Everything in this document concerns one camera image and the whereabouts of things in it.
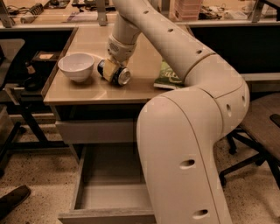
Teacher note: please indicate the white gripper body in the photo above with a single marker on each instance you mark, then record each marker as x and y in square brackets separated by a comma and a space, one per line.
[120, 51]

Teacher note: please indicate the grey drawer cabinet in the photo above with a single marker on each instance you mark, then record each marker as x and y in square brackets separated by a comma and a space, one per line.
[96, 99]

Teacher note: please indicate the closed top drawer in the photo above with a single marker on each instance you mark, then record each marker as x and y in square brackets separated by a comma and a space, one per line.
[97, 131]

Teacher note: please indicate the open middle drawer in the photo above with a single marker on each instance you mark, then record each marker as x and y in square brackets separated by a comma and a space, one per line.
[110, 187]

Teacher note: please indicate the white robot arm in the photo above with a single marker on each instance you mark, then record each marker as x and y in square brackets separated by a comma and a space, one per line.
[176, 131]

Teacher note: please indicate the black shoe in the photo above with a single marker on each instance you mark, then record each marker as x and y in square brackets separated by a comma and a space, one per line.
[12, 199]

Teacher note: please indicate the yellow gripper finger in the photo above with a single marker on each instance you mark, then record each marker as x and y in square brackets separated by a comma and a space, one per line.
[109, 69]

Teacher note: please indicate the black office chair right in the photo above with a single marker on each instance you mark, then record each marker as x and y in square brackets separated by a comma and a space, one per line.
[260, 131]

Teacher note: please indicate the black office chair left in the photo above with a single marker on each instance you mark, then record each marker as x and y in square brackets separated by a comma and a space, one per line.
[9, 49]

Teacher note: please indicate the blue pepsi can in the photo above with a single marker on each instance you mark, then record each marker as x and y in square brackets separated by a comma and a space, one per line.
[120, 78]

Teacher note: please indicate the pink stacked trays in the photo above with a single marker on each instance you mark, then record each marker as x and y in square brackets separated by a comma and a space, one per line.
[188, 10]

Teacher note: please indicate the white ceramic bowl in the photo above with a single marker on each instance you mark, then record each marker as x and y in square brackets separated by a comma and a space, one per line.
[77, 67]

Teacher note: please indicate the black office chair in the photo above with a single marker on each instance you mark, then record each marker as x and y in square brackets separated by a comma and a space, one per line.
[260, 131]
[9, 49]

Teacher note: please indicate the green chip bag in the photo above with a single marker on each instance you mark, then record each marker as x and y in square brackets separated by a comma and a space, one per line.
[167, 78]

